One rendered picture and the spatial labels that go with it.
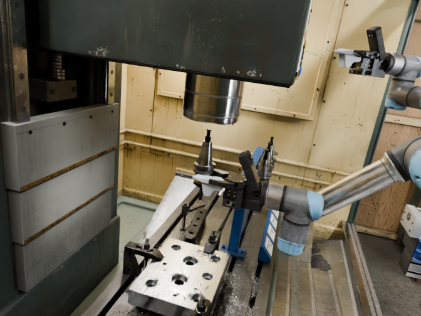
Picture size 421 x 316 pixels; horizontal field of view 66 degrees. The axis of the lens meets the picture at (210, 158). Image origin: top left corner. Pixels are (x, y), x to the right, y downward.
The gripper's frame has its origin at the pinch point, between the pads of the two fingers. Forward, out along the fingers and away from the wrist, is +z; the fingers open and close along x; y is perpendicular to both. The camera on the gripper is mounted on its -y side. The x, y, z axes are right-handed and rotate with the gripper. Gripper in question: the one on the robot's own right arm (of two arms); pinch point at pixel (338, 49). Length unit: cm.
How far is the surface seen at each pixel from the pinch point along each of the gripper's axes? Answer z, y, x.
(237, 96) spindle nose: 40.9, 15.7, -21.2
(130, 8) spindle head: 68, -1, -16
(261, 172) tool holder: 18.3, 46.0, 2.9
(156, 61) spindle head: 62, 10, -20
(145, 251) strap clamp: 60, 69, -10
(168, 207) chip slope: 41, 96, 70
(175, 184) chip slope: 34, 88, 86
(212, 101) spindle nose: 48, 17, -22
